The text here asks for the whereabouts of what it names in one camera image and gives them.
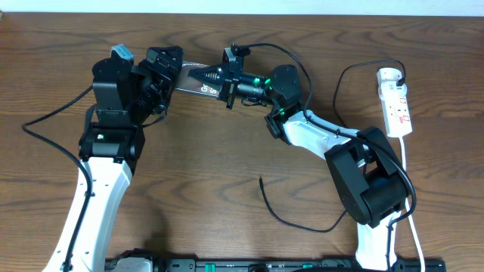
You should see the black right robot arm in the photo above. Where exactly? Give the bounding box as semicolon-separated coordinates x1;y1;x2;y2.
188;45;415;270

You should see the white USB charger adapter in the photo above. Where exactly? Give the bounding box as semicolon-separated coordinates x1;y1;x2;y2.
377;67;408;100

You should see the white power strip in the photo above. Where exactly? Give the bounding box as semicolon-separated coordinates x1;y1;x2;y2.
381;96;412;138

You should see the black USB charging cable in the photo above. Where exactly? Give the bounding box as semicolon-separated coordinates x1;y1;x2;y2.
258;59;407;233

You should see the white power strip cord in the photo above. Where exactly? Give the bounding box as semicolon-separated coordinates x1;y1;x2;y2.
398;136;427;272

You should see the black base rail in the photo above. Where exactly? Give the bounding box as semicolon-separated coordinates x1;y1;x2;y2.
104;249;447;272

